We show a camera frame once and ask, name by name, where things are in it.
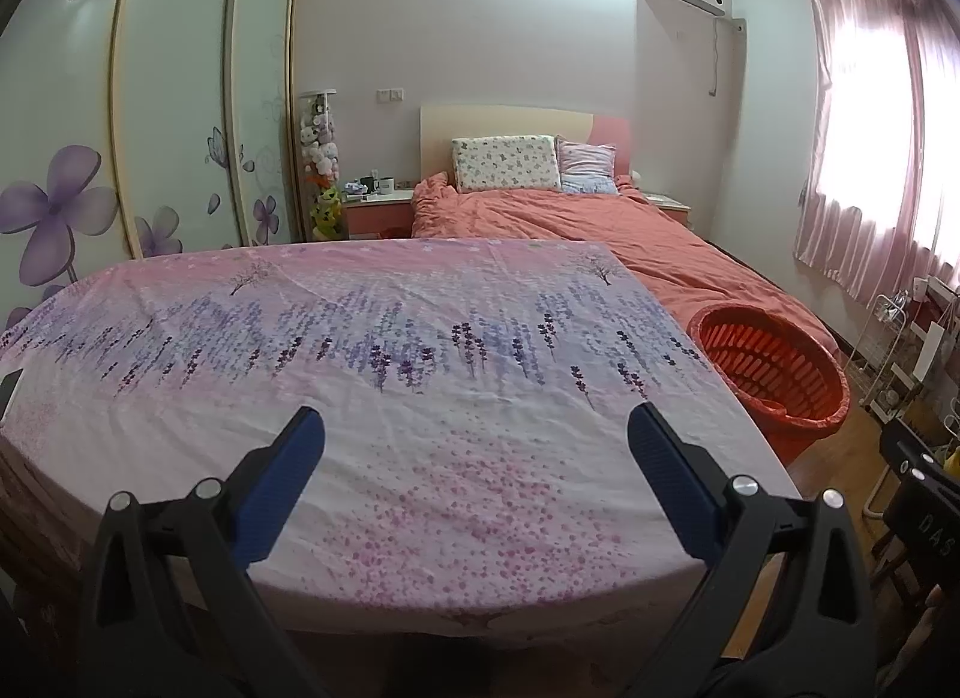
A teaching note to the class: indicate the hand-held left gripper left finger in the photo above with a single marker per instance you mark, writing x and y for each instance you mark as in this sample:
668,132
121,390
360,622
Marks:
281,488

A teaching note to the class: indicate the pink curtain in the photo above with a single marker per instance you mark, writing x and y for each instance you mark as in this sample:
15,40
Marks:
855,143
941,143

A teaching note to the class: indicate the clear tube of plush toys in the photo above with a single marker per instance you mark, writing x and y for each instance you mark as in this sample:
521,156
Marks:
319,139

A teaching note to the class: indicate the yellow bag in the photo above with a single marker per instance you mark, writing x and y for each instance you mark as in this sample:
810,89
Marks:
951,462

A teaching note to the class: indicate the floral sliding-door wardrobe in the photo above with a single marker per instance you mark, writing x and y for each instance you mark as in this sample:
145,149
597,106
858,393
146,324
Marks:
150,106

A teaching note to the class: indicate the white mug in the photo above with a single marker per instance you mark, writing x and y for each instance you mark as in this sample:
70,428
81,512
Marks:
385,185

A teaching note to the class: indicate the pink white nightstand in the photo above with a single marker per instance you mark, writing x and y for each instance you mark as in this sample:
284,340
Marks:
667,209
379,214

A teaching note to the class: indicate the green yellow plush toy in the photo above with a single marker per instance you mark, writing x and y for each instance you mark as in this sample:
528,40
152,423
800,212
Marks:
328,214

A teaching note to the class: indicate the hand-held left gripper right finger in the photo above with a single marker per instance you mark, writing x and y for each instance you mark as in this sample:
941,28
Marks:
671,480

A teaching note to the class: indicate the pink striped pillow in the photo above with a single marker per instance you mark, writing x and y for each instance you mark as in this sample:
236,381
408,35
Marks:
589,166

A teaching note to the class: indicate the pink floral tablecloth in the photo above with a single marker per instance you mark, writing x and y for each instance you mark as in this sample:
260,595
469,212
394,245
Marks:
450,443

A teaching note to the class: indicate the white floral pillow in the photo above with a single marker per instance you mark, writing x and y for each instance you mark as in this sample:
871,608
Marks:
506,164

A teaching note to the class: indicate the white wall switch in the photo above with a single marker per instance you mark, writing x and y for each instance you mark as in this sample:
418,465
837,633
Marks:
390,94

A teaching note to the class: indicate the white shelf cart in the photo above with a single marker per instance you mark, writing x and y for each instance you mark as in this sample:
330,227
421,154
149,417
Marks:
900,398

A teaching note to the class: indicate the beige pink headboard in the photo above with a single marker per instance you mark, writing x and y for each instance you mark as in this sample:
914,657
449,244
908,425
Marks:
510,121

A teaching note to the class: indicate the bed with coral duvet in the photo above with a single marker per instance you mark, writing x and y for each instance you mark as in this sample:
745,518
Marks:
637,248

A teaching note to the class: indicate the dark flat object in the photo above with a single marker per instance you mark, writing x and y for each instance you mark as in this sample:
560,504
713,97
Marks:
9,394

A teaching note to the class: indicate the white metal tube frame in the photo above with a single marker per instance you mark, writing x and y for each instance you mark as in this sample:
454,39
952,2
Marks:
876,488

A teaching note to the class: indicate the orange plastic laundry basket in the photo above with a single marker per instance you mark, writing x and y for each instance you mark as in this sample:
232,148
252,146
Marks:
814,409

